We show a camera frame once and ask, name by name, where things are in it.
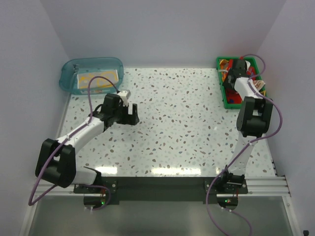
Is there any red patterned towel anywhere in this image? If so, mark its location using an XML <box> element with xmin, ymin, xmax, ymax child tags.
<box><xmin>219</xmin><ymin>59</ymin><xmax>256</xmax><ymax>104</ymax></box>

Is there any yellow grey patterned towel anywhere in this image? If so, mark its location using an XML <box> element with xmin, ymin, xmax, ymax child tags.
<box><xmin>77</xmin><ymin>70</ymin><xmax>119</xmax><ymax>89</ymax></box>

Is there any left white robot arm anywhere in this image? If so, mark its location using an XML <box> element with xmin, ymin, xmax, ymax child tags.
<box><xmin>35</xmin><ymin>90</ymin><xmax>139</xmax><ymax>193</ymax></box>

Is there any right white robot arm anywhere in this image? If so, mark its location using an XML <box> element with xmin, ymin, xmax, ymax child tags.
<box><xmin>216</xmin><ymin>59</ymin><xmax>273</xmax><ymax>193</ymax></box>

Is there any orange patterned towel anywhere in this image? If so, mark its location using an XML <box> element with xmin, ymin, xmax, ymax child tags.
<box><xmin>253</xmin><ymin>80</ymin><xmax>266</xmax><ymax>96</ymax></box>

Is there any green plastic crate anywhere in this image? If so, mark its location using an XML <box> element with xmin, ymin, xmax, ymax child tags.
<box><xmin>217</xmin><ymin>57</ymin><xmax>262</xmax><ymax>109</ymax></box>

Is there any teal transparent plastic bin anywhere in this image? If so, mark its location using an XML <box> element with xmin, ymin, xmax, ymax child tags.
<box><xmin>59</xmin><ymin>57</ymin><xmax>124</xmax><ymax>95</ymax></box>

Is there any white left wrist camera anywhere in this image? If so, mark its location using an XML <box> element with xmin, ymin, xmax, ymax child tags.
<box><xmin>117</xmin><ymin>90</ymin><xmax>131</xmax><ymax>107</ymax></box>

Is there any black metal base rail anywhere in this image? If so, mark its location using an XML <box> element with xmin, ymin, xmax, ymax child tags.
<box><xmin>73</xmin><ymin>177</ymin><xmax>249</xmax><ymax>205</ymax></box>

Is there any aluminium frame rail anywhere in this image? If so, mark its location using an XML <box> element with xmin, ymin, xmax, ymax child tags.
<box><xmin>32</xmin><ymin>169</ymin><xmax>290</xmax><ymax>196</ymax></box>

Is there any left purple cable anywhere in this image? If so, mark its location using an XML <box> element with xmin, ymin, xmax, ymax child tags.
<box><xmin>28</xmin><ymin>76</ymin><xmax>121</xmax><ymax>212</ymax></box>

